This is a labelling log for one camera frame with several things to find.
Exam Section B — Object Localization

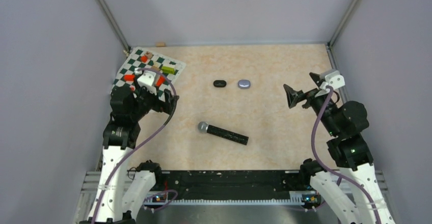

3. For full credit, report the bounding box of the purple cable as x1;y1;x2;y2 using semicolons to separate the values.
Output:
91;68;179;224
311;87;382;224

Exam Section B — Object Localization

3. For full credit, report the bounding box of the red block top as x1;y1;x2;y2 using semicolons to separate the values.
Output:
141;56;148;63

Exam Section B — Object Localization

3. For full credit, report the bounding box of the green white chessboard mat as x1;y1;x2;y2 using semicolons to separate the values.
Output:
112;47;186;101

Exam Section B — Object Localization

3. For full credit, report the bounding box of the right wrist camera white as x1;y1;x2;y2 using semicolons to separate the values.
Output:
319;69;345;92

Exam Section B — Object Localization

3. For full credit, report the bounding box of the grey-blue earbud charging case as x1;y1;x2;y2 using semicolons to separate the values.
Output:
237;79;251;89

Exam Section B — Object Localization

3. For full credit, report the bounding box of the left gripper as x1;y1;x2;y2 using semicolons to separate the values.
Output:
131;75;179;120

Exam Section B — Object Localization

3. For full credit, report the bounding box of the cork piece at wall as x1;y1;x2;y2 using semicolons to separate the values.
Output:
155;42;166;47

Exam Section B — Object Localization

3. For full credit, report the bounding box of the yellow-green block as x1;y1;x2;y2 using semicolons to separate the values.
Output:
161;66;176;74

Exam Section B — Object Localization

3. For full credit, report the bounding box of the black earbud charging case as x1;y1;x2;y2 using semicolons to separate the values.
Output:
213;80;227;88

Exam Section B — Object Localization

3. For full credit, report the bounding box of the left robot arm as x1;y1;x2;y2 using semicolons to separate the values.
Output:
83;86;179;223

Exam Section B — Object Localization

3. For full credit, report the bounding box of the red block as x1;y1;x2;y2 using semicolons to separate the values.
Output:
123;74;136;82
141;56;148;63
155;76;166;88

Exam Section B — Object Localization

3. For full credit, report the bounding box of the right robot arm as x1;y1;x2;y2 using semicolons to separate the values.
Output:
283;70;395;223

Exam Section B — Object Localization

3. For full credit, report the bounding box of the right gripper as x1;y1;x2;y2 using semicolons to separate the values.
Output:
284;72;340;135

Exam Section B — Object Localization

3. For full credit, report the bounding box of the red block middle left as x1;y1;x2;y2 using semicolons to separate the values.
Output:
123;74;136;82

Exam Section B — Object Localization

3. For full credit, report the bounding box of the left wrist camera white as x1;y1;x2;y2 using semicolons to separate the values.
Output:
134;69;159;95

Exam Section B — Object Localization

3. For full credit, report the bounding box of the black microphone silver head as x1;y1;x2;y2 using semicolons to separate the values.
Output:
198;122;249;146

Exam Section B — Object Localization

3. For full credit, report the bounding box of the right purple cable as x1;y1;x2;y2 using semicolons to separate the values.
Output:
311;87;382;224

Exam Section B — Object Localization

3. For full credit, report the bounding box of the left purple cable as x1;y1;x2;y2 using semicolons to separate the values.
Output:
91;68;179;224

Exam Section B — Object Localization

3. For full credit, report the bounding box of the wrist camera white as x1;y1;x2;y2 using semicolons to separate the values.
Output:
319;69;345;92
134;69;159;95

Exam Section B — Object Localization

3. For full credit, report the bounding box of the red block right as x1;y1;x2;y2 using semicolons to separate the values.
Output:
155;76;166;88

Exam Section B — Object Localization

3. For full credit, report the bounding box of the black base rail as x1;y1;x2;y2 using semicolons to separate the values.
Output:
152;170;309;201

